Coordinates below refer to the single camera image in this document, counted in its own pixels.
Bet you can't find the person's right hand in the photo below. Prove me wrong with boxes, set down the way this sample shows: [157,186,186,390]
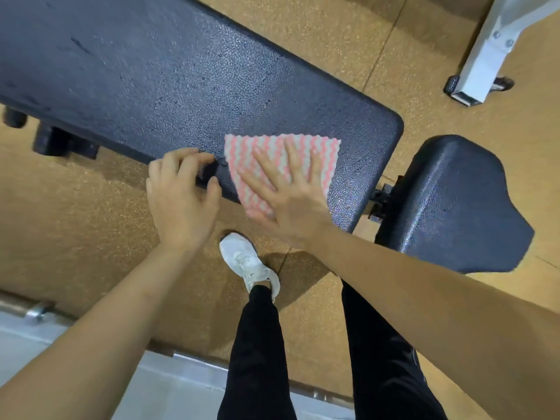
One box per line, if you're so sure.
[238,139,335,250]

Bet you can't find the person's left hand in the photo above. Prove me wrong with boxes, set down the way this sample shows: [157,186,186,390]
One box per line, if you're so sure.
[145,147,223,255]

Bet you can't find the pink white striped cloth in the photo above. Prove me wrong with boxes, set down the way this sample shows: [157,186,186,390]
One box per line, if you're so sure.
[223,133,342,220]

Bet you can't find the adjustable black weight bench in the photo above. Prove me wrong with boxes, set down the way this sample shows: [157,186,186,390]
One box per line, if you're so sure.
[0,0,536,275]

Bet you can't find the person's left forearm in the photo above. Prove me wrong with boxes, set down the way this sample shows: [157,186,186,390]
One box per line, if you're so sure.
[0,240,207,420]

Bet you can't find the person's right forearm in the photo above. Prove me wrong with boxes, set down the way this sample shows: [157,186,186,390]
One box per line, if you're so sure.
[306,222,560,420]

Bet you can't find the white left shoe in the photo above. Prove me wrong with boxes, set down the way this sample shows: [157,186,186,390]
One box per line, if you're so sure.
[218,232,281,302]

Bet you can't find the black trousers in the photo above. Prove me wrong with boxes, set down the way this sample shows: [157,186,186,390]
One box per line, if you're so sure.
[216,279,449,420]

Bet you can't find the long steel barbell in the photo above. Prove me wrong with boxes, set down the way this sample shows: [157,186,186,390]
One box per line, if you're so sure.
[0,288,355,410]

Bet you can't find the flat black bench white frame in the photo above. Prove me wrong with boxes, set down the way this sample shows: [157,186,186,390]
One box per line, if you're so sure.
[443,0,560,108]

